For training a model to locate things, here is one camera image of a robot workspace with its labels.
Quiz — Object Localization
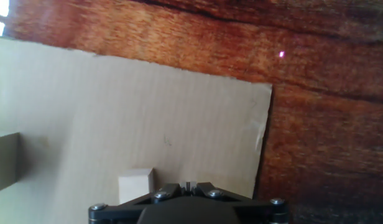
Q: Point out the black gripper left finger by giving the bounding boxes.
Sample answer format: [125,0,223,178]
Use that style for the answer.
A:
[88,182,188,224]

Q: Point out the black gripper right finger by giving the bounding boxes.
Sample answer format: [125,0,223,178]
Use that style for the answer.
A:
[188,182,288,224]

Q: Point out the small wooden block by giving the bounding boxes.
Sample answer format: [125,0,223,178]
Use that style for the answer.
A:
[118,167,155,206]

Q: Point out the large wooden block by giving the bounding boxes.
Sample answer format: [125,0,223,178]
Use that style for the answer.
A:
[0,132,21,195]

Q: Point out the brown cardboard sheet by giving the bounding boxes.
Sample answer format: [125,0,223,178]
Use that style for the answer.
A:
[0,35,273,224]

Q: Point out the dark wooden board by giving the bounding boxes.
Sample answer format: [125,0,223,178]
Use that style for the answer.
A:
[4,0,383,224]

